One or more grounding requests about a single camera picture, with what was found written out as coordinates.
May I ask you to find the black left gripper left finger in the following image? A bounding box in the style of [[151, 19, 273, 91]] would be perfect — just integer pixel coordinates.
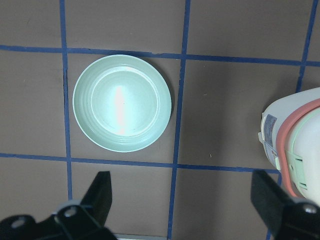
[[54, 171, 112, 230]]

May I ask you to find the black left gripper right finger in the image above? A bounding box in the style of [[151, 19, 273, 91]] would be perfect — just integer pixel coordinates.
[[250, 170, 320, 240]]

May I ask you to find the white rice cooker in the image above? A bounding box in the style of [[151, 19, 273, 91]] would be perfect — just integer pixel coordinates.
[[258, 87, 320, 204]]

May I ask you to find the mint green plate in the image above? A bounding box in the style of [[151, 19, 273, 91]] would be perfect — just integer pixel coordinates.
[[72, 54, 172, 153]]

